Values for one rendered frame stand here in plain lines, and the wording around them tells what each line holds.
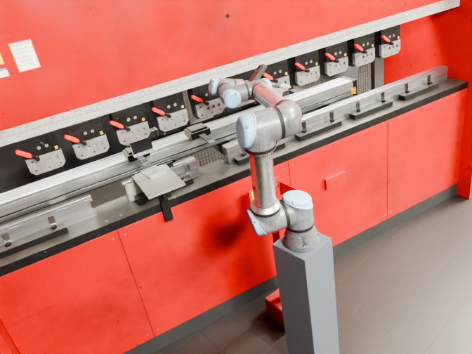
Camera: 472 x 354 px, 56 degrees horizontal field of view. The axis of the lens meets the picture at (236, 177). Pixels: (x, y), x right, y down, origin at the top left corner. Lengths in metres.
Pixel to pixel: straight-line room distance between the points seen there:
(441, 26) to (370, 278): 1.72
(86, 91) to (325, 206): 1.53
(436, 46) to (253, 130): 2.16
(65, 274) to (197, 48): 1.21
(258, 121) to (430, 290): 1.72
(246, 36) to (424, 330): 1.76
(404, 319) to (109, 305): 1.56
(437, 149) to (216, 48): 1.76
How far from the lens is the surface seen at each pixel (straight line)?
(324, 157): 2.58
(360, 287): 2.81
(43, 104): 2.01
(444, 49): 3.38
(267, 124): 1.47
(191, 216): 2.26
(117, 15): 2.01
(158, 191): 2.01
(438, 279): 2.91
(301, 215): 1.76
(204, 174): 2.33
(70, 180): 2.43
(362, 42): 2.70
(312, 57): 2.49
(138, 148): 2.18
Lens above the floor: 1.94
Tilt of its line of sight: 28 degrees down
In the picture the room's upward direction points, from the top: 10 degrees counter-clockwise
